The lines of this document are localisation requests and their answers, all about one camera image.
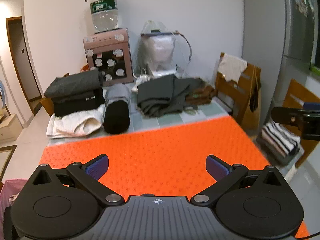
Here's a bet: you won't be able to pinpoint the wooden chair with cloth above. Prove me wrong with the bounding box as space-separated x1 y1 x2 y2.
215 63 261 132

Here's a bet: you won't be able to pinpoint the striped folded clothes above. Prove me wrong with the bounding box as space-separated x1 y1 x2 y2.
257 121 302 166

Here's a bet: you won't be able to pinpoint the rolled black grey garment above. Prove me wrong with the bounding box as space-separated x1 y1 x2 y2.
103 83 131 134

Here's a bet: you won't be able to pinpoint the folded dark clothes stack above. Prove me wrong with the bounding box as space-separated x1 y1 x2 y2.
44 69 105 117

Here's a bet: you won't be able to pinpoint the orange patterned mat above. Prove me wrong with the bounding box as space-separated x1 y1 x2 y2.
40 116 294 239

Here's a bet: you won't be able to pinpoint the white cloth on chair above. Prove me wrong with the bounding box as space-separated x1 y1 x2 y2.
217 54 248 83

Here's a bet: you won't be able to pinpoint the green checkered tablecloth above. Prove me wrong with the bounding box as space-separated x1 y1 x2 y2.
47 80 233 145

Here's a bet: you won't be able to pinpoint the grey refrigerator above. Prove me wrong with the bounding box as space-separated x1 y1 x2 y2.
242 0 318 125

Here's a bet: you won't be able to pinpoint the large water bottle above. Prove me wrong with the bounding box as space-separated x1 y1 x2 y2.
85 0 119 33

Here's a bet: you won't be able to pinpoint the dark grey garment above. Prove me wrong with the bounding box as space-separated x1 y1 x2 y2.
137 75 204 117

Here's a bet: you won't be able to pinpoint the cardboard box on floor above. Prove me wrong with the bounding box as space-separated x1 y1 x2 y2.
0 114 23 143

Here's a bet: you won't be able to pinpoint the white folded garment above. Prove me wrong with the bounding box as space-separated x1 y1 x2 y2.
46 104 106 139

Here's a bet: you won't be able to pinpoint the clear plastic bag bundle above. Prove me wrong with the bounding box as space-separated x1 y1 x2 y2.
132 20 193 79

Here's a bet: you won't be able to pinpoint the brown crumpled garment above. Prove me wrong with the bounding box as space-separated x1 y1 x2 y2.
185 85 216 106

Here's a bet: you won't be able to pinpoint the pink cardboard box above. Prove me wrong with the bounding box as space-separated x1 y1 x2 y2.
83 28 133 86

